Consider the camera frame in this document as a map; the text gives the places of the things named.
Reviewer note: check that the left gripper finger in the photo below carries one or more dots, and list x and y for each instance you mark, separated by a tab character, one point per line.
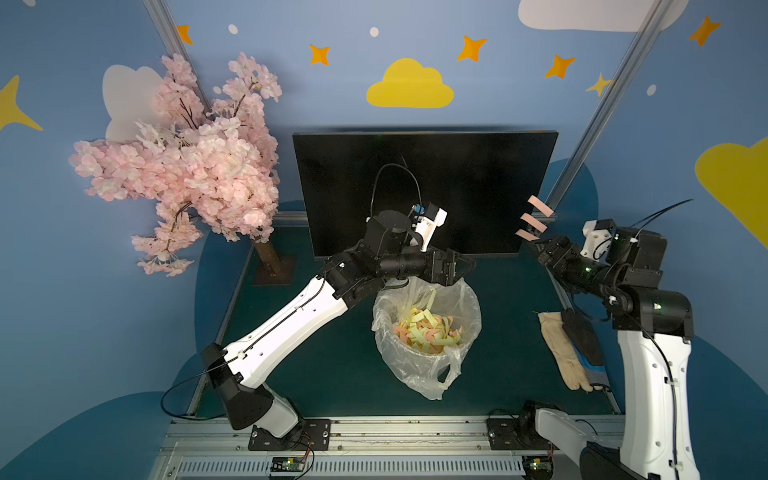
463	263
453	276

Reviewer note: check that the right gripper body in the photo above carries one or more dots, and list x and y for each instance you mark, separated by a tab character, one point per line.
549	252

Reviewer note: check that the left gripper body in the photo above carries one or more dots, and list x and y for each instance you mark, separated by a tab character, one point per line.
443	266

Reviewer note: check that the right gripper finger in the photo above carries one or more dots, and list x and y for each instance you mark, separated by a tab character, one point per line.
540	254
540	243

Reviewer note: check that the pink sticky note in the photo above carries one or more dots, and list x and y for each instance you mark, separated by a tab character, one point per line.
540	206
534	222
526	235

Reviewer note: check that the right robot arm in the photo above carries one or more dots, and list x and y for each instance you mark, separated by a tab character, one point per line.
621	266

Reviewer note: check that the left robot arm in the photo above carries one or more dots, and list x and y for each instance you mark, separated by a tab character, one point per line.
394	246

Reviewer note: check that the pile of discarded sticky notes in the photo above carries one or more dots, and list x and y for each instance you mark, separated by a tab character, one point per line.
425	331

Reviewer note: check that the black computer monitor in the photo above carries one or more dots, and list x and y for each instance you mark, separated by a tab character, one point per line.
481	179

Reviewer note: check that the trash bin with plastic bag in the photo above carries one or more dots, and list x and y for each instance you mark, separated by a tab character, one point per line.
429	375

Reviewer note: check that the black work glove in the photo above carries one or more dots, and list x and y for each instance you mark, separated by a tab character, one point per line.
582	335

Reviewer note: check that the beige work glove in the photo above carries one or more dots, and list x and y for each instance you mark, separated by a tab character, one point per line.
572	372

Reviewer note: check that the right circuit board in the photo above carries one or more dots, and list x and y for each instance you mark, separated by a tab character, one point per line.
537	468

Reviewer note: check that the circuit board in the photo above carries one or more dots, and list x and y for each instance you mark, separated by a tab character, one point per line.
537	468
286	466

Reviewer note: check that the pink cherry blossom tree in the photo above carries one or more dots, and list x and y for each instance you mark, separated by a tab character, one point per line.
216	164

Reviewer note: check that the left circuit board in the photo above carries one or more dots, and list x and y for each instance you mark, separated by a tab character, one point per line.
286	466

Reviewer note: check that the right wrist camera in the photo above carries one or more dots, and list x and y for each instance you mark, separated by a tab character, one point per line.
598	237

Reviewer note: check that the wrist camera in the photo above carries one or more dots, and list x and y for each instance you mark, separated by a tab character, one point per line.
427	220
598	237

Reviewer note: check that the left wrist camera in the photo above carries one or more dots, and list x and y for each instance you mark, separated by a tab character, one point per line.
427	220

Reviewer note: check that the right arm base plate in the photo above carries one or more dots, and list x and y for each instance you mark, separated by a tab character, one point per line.
513	433

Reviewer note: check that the brown tree base plate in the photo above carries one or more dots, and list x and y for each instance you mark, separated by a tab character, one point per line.
265	275

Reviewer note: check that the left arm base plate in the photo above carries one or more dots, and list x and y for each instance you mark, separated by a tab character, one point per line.
312	432

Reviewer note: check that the right aluminium frame post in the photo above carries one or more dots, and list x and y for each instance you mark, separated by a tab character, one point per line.
636	53

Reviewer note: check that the aluminium frame post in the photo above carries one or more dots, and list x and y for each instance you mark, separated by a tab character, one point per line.
636	53
174	42

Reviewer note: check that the aluminium front rail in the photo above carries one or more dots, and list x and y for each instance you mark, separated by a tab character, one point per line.
389	447

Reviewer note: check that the left aluminium frame post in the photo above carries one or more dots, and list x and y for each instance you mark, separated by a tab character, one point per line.
174	42

